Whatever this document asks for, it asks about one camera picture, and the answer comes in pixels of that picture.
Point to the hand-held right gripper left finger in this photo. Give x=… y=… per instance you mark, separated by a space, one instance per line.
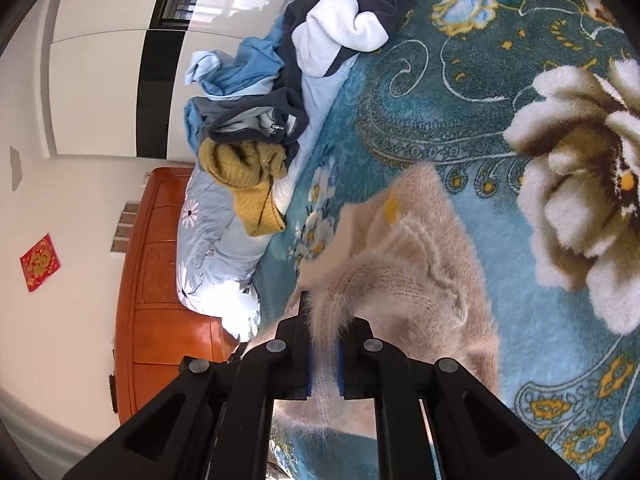
x=306 y=366

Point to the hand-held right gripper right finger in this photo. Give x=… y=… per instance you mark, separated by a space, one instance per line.
x=341 y=366

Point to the beige fuzzy knit sweater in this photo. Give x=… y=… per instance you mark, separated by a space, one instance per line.
x=400 y=280

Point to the orange wooden headboard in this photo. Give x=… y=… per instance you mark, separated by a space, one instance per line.
x=150 y=280

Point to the mustard yellow knit garment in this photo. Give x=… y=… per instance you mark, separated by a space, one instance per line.
x=245 y=170

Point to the dark grey zip jacket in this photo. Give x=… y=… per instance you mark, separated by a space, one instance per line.
x=260 y=120

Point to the teal floral plush blanket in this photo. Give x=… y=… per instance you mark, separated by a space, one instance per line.
x=500 y=125

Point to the light blue shirt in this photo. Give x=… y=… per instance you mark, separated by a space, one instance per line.
x=235 y=72

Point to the navy and white fleece garment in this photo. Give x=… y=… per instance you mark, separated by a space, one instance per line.
x=340 y=25

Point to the white wardrobe with black stripe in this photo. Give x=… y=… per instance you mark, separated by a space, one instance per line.
x=120 y=55

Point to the red paper wall decoration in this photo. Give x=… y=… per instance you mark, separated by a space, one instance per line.
x=40 y=263

